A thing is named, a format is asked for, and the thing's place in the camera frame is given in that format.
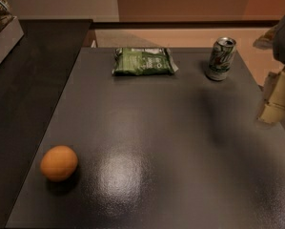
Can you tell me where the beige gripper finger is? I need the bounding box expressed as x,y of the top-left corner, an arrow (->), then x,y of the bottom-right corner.
257,71 -> 285,124

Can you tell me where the green jalapeno chip bag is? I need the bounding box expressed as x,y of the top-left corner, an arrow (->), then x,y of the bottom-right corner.
112,48 -> 178,76

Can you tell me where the green white soda can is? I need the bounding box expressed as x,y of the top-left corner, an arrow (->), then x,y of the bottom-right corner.
206,37 -> 236,81

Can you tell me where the orange fruit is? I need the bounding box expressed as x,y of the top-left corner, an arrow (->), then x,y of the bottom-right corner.
40,146 -> 78,182

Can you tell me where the white snack display box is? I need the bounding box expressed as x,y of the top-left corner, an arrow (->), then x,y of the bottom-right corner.
0,0 -> 24,64

